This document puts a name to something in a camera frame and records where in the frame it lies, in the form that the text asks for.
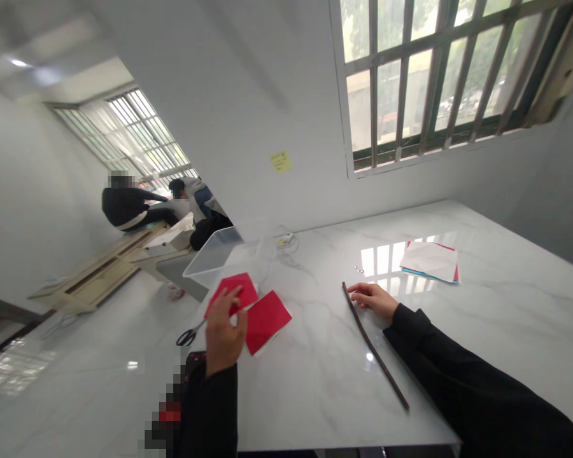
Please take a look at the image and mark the person's left hand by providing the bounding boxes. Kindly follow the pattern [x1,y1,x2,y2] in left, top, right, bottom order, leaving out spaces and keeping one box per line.
[204,285,248,378]

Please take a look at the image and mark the person's right hand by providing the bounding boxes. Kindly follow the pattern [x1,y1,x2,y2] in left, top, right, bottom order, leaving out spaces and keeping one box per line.
[347,282,402,322]

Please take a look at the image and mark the long dark thin strip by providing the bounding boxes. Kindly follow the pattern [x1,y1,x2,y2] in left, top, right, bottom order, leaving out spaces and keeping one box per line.
[341,281,411,412]

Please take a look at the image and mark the stack of coloured paper sheets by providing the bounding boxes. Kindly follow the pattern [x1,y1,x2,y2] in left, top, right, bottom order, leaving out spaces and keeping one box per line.
[399,240,461,286]

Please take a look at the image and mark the red paper sheet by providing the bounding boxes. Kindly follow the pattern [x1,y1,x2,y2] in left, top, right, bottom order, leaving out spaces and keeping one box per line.
[244,289,294,357]
[205,272,260,319]

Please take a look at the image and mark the yellow sticky note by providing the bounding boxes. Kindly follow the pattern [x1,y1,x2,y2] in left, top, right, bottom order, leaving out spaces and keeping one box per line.
[269,150,295,174]

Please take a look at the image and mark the clear plastic box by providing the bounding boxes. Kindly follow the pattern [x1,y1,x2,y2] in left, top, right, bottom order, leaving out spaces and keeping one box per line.
[182,226,245,290]

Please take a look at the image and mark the light wooden bench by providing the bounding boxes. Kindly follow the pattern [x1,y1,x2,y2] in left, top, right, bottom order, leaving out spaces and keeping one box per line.
[27,212,197,314]

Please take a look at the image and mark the wide barred window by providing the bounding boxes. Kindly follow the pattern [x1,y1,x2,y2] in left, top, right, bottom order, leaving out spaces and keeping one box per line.
[45,87,200,190]

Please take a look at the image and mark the black handled scissors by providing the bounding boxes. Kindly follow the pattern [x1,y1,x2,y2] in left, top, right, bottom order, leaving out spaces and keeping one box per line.
[175,317,209,347]

